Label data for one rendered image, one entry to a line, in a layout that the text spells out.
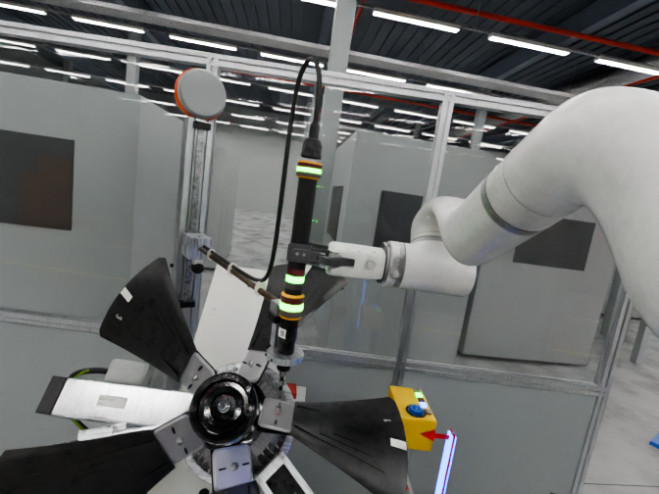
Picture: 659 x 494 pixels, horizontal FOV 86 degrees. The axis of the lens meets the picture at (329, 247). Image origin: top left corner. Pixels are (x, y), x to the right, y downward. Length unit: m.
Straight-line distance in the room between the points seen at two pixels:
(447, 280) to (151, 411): 0.67
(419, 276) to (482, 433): 1.24
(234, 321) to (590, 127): 0.91
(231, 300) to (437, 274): 0.64
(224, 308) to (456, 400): 1.04
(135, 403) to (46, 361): 0.96
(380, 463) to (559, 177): 0.57
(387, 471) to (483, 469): 1.17
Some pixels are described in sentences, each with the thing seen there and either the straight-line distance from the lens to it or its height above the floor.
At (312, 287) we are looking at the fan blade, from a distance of 0.80.
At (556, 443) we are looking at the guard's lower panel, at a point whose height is 0.72.
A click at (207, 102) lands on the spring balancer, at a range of 1.29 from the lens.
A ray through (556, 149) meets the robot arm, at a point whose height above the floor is 1.68.
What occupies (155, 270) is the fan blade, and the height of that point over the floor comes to 1.41.
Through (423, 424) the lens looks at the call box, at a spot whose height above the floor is 1.06.
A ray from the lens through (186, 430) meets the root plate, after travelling 0.78.
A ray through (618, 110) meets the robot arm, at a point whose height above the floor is 1.71.
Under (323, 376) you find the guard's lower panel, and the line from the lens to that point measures 1.53.
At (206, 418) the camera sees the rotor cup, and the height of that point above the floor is 1.21.
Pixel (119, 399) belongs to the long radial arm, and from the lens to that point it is 0.95.
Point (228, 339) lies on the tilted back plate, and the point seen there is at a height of 1.19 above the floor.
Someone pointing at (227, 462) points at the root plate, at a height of 1.12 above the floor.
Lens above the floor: 1.62
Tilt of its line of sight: 8 degrees down
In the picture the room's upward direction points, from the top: 8 degrees clockwise
